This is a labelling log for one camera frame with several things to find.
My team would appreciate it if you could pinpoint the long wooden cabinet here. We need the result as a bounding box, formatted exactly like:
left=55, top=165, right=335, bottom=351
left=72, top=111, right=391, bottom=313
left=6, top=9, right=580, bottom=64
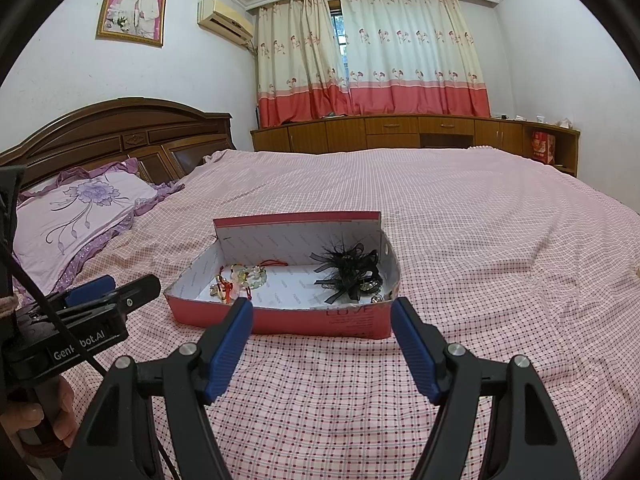
left=249, top=113, right=581, bottom=179

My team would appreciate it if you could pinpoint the framed wedding photo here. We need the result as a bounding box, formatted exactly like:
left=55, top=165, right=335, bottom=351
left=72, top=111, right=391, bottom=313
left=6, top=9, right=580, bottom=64
left=96, top=0, right=169, bottom=49

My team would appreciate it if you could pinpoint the pink checked bedspread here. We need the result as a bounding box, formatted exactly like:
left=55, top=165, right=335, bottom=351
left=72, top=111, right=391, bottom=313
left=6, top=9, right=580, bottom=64
left=0, top=145, right=640, bottom=480

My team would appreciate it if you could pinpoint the person's left hand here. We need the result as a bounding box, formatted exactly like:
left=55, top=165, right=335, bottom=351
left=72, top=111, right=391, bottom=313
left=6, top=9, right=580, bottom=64
left=0, top=374, right=79, bottom=462

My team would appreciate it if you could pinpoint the cream and red curtain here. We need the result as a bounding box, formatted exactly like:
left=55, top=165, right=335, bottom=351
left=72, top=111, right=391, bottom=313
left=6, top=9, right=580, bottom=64
left=338, top=0, right=492, bottom=119
left=255, top=0, right=351, bottom=129

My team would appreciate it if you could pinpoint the gold charm with red cord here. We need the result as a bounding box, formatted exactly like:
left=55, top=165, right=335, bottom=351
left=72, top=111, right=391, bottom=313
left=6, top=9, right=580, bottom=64
left=209, top=272, right=240, bottom=307

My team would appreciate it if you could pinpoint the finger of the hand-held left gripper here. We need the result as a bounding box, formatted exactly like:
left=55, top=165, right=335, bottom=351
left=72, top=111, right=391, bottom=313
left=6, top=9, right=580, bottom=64
left=52, top=273, right=162, bottom=327
left=47, top=274, right=115, bottom=309

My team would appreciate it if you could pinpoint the purple floral pillow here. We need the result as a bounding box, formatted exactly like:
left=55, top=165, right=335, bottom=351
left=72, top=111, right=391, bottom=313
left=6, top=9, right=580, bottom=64
left=12, top=157, right=186, bottom=297

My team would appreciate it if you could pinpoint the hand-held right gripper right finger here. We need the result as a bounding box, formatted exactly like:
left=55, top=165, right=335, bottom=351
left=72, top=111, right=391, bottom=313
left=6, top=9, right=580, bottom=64
left=391, top=296, right=584, bottom=480

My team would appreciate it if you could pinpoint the window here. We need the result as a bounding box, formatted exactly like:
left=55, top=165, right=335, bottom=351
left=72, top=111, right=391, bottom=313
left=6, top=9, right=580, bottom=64
left=330, top=7, right=349, bottom=89

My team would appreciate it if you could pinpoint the red cardboard box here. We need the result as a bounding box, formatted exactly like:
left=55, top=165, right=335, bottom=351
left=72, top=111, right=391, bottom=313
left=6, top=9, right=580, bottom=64
left=163, top=211, right=403, bottom=340

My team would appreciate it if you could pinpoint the red box on shelf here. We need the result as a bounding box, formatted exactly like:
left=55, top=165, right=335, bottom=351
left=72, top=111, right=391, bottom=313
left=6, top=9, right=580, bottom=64
left=530, top=130, right=557, bottom=165

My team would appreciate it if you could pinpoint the red string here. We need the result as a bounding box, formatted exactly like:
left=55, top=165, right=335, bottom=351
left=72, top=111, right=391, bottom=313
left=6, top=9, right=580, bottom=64
left=252, top=258, right=292, bottom=274

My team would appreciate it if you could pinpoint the wall air conditioner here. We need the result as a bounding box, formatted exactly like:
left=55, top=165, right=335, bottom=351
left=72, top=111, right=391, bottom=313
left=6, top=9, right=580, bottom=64
left=196, top=0, right=255, bottom=51

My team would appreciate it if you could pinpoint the black feather hair flower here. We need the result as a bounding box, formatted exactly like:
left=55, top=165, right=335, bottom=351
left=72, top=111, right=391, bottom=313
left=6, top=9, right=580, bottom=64
left=308, top=241, right=385, bottom=305

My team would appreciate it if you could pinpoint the brown wooden headboard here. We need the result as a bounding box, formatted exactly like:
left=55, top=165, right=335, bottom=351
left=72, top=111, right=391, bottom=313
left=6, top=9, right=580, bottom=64
left=0, top=97, right=237, bottom=197

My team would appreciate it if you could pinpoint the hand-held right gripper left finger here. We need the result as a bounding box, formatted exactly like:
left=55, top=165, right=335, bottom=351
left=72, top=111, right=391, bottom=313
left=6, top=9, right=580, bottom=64
left=62, top=297, right=255, bottom=480

